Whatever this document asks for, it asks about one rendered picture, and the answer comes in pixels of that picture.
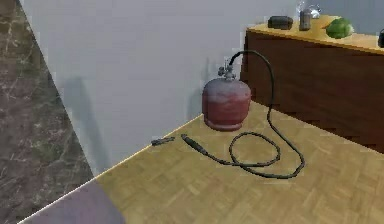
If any red gas cylinder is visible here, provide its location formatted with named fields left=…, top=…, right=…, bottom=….
left=201, top=65, right=252, bottom=132

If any small dark grey tool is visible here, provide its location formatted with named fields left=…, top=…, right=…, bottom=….
left=150, top=136, right=176, bottom=147

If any black box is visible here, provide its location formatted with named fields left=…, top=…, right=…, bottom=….
left=267, top=15, right=294, bottom=31

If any brown wooden counter cabinet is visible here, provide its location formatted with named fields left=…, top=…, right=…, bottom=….
left=239, top=14, right=384, bottom=155

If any grey cylindrical shaker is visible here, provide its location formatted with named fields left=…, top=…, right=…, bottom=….
left=298, top=9, right=312, bottom=32

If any clear glass vessel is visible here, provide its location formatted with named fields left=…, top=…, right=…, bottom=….
left=296, top=0, right=322, bottom=20

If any green round vegetable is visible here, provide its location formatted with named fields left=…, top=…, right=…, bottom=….
left=325, top=17, right=355, bottom=40

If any black gas hose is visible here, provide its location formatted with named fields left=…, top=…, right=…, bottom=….
left=180, top=49, right=306, bottom=180

